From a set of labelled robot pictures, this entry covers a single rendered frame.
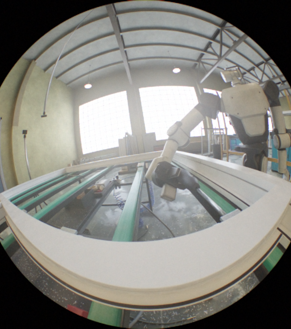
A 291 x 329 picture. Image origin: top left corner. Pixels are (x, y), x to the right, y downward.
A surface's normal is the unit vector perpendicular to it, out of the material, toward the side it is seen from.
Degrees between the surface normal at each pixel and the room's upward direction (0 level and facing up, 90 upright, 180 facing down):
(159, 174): 74
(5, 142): 90
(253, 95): 99
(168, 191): 51
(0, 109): 90
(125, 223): 0
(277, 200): 0
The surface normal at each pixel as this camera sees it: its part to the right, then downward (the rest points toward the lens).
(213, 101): -0.63, -0.04
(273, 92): -0.66, 0.39
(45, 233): -0.15, -0.97
